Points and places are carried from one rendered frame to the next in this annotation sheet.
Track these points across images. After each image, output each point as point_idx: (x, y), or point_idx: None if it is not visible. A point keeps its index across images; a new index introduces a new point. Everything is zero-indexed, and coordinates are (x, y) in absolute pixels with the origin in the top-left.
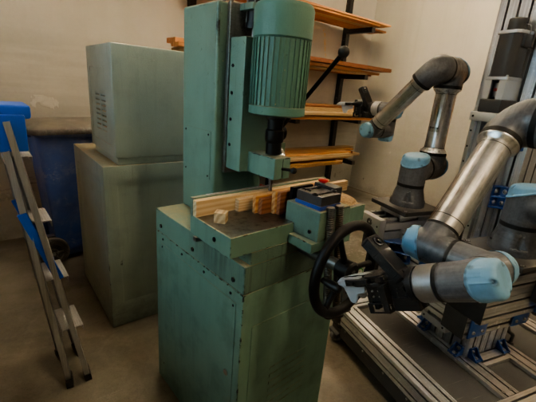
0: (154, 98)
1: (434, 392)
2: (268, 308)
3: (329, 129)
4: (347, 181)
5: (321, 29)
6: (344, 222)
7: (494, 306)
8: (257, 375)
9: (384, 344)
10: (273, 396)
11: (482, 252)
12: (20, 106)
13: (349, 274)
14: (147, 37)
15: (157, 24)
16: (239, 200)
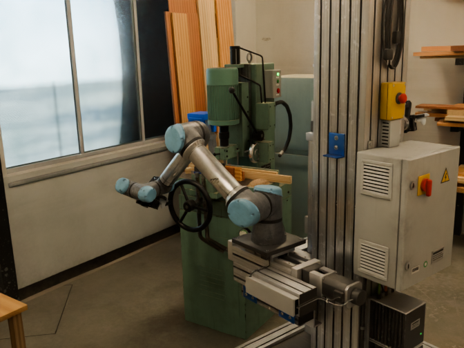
0: (285, 110)
1: (250, 345)
2: (193, 224)
3: None
4: (289, 177)
5: None
6: (210, 185)
7: (239, 270)
8: (191, 263)
9: (291, 324)
10: (204, 288)
11: (143, 184)
12: (201, 114)
13: (184, 206)
14: (424, 45)
15: (436, 32)
16: None
